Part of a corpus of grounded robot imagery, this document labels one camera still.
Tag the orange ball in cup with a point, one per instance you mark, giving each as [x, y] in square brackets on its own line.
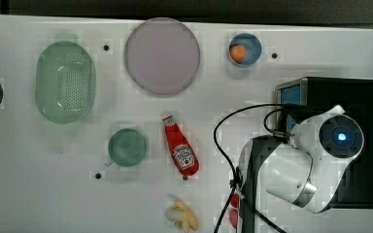
[238, 53]

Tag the dark red toy fruit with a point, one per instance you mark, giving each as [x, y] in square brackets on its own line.
[235, 200]

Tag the peeled banana toy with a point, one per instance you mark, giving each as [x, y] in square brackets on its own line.
[181, 214]

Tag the black toaster oven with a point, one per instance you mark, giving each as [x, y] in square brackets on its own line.
[355, 96]

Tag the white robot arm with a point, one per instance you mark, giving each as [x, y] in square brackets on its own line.
[304, 167]

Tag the blue cup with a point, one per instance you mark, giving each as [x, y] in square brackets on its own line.
[253, 46]

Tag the red ketchup bottle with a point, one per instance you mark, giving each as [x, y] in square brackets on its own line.
[179, 147]

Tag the green perforated colander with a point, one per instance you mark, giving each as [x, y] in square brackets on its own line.
[65, 80]

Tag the green mug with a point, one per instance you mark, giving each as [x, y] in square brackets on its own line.
[127, 148]

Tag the lilac round plate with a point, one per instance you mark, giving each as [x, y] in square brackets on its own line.
[162, 56]

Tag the blue oven door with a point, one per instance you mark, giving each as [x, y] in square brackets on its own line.
[290, 95]

